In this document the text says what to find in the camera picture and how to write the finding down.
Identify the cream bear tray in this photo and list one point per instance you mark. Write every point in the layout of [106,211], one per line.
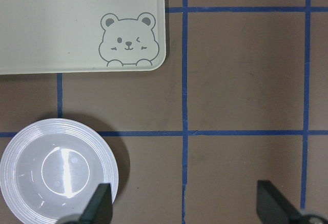
[63,36]

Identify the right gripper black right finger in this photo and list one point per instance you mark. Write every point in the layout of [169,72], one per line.
[272,206]

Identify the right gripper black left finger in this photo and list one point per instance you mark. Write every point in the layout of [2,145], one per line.
[100,207]

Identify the white round plate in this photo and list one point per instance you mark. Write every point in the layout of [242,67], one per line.
[51,168]

